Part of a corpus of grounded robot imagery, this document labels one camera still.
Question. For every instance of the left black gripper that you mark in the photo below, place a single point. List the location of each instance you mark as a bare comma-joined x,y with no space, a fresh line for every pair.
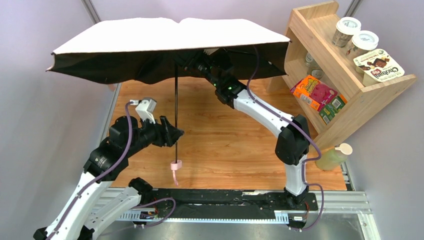
165,131

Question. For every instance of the pink folding umbrella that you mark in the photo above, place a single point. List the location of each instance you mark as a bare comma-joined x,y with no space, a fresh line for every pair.
151,50

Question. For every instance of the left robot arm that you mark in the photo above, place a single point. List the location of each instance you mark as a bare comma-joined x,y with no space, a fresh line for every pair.
127,136

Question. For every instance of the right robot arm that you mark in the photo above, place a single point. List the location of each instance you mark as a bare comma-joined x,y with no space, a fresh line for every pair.
292,133

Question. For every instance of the orange pink snack box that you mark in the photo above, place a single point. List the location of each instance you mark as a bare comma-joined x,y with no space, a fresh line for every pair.
314,92

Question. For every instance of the glass jar on shelf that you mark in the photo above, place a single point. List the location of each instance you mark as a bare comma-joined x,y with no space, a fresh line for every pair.
313,69

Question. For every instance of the green snack box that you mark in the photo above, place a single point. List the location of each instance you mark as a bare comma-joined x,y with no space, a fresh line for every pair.
330,110

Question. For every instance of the wooden shelf rack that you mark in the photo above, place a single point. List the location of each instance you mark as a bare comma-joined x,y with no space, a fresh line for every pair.
310,29

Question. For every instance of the yellow-green juice bottle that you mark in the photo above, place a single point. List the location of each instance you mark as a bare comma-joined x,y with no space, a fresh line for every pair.
334,157

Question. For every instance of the left paper coffee cup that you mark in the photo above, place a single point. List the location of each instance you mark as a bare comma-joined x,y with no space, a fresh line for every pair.
346,27

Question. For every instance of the paper coffee cup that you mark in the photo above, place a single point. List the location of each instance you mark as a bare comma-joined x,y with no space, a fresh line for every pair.
361,43
346,27

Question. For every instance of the right paper coffee cup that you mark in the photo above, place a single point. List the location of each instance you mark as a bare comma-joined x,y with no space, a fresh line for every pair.
361,43

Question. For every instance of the Chobani flip yogurt pack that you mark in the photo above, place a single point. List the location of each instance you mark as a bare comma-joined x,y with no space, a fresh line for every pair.
377,67

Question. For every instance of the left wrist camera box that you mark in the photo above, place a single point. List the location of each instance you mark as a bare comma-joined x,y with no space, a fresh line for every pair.
145,109

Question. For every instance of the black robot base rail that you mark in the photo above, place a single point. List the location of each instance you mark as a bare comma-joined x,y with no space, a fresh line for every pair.
224,205

